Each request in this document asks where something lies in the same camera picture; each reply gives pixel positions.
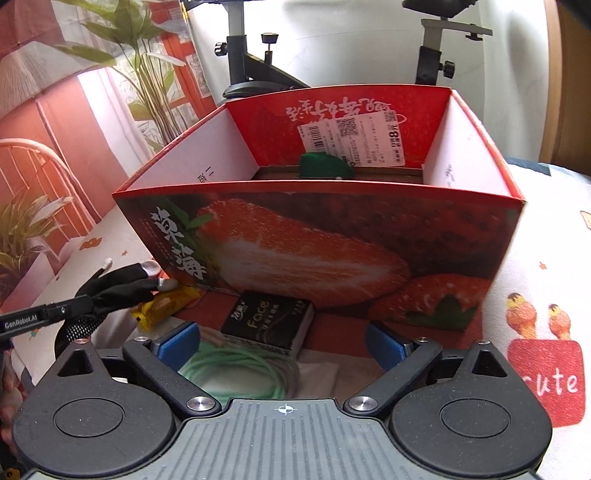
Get black glove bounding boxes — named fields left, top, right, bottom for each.
left=53, top=260, right=179, bottom=358

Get yellow snack packet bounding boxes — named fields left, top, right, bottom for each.
left=130, top=286, right=205, bottom=331

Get green cable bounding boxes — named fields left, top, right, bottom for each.
left=177, top=339, right=302, bottom=402

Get green soft object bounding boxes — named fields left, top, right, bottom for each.
left=297, top=152, right=355, bottom=180

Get cartoon print table cloth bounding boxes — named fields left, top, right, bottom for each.
left=32, top=165, right=590, bottom=479

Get black tissue pack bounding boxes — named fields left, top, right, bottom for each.
left=221, top=291, right=315, bottom=359

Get red strawberry cardboard box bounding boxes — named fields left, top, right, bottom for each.
left=113, top=84, right=525, bottom=331

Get black exercise bike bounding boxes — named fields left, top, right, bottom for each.
left=181, top=1, right=493, bottom=103

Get printed wall backdrop cloth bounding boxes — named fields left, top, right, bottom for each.
left=1, top=1, right=214, bottom=312

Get wooden door frame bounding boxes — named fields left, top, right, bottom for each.
left=539, top=1, right=590, bottom=175

